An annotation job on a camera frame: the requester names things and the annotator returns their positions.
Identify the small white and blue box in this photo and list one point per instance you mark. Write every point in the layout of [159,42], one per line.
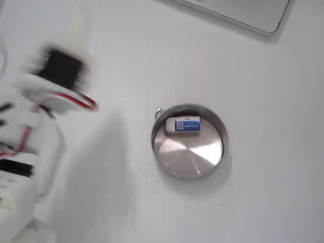
[184,125]

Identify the round metal bowl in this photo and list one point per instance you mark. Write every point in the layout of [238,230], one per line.
[192,157]

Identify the silver laptop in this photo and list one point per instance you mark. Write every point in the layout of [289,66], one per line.
[240,12]

